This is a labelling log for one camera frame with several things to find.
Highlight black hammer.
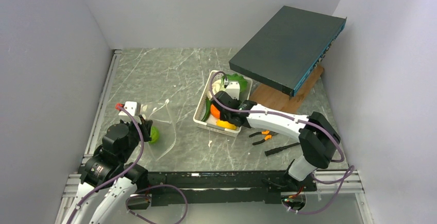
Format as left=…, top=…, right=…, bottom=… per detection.
left=264, top=143, right=300, bottom=157

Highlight orange handled pliers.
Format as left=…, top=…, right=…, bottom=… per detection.
left=248, top=129, right=281, bottom=146

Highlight white perforated plastic basket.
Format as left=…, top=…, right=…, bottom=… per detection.
left=193, top=70, right=242, bottom=137

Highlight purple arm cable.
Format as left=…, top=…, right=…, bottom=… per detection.
left=209, top=71, right=356, bottom=216
left=64, top=104, right=189, bottom=224

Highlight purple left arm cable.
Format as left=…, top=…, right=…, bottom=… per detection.
left=64, top=104, right=189, bottom=224

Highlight green white cabbage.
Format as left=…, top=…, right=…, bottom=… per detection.
left=226, top=73, right=248, bottom=93

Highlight polka dot zip top bag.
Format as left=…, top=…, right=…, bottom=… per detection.
left=140, top=99, right=177, bottom=161

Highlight yellow lemon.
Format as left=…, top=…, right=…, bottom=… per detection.
left=216, top=119, right=237, bottom=130

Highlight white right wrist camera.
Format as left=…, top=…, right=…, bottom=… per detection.
left=224, top=76, right=241, bottom=100

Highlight dark green cucumber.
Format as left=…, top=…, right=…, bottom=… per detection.
left=201, top=97, right=211, bottom=122

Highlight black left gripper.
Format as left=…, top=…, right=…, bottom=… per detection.
left=119, top=114, right=153, bottom=163

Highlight dark network switch box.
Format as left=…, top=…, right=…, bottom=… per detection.
left=229, top=6, right=346, bottom=97

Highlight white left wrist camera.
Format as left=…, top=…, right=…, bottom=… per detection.
left=115, top=101, right=141, bottom=123

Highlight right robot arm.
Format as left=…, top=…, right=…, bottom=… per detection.
left=212, top=91, right=341, bottom=191

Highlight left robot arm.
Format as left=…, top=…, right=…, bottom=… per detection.
left=62, top=117, right=153, bottom=223

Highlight light green round fruit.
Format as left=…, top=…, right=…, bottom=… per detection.
left=148, top=126, right=160, bottom=144

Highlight white garlic cluster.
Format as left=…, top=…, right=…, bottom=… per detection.
left=206, top=79, right=225, bottom=100

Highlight wooden cutting board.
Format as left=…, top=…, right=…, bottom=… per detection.
left=249, top=66, right=324, bottom=113

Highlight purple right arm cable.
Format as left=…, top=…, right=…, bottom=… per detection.
left=209, top=71, right=356, bottom=216

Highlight orange tangerine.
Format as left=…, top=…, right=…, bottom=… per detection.
left=210, top=104, right=221, bottom=119

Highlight aluminium frame profile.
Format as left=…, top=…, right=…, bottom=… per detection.
left=55, top=49, right=123, bottom=223

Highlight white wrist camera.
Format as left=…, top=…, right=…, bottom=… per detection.
left=224, top=76, right=241, bottom=100
left=115, top=101, right=141, bottom=123

